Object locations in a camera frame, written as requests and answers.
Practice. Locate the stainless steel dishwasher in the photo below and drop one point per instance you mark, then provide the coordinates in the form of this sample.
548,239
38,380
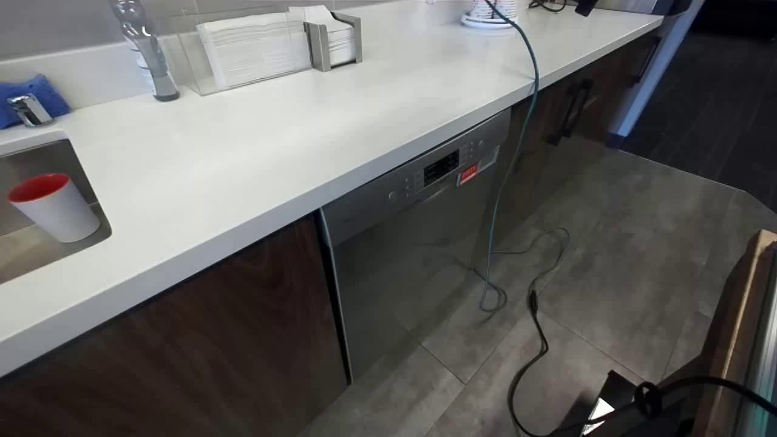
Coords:
404,259

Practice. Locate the grey metal napkin holder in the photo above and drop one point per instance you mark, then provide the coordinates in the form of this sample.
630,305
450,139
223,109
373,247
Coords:
318,50

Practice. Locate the white napkins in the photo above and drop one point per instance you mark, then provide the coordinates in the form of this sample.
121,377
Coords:
341,39

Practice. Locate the white round appliance base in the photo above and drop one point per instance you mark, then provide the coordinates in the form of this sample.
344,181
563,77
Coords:
481,17

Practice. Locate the small black device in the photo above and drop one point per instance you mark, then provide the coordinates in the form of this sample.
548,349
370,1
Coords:
584,5

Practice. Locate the black box white label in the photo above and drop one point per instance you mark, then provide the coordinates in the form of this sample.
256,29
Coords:
622,408

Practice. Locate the white counter end panel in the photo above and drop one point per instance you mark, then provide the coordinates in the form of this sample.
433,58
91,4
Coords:
656,63

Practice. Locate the white cup red inside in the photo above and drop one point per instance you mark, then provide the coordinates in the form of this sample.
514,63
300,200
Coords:
56,215

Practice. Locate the steel kitchen sink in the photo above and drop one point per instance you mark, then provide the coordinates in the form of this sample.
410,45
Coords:
32,259

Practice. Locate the wooden robot cart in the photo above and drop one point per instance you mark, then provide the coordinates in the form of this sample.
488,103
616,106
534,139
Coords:
730,341

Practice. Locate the blue cloth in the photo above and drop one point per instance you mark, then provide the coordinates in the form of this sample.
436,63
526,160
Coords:
44,90

